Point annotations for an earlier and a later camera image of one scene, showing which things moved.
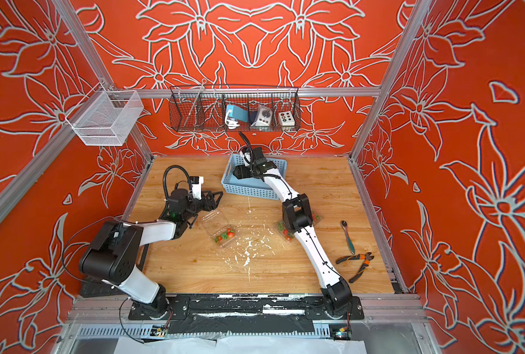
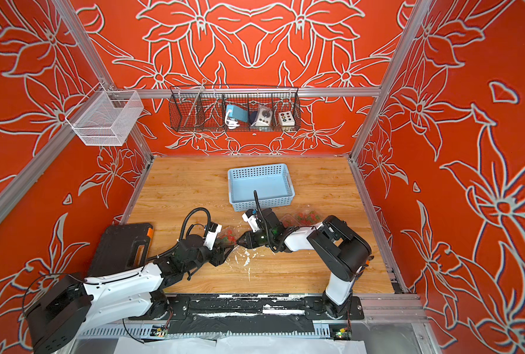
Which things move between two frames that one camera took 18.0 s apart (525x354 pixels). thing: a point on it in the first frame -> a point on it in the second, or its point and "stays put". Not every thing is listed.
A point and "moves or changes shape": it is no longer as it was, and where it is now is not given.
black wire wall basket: x=232 y=108 stays put
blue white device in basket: x=234 y=113 stays put
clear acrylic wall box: x=105 y=118 stays put
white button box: x=286 y=119 stays put
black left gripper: x=211 y=205 -> x=219 y=257
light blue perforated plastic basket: x=251 y=186 moves or changes shape
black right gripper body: x=248 y=171 -> x=264 y=239
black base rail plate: x=245 y=313 stays put
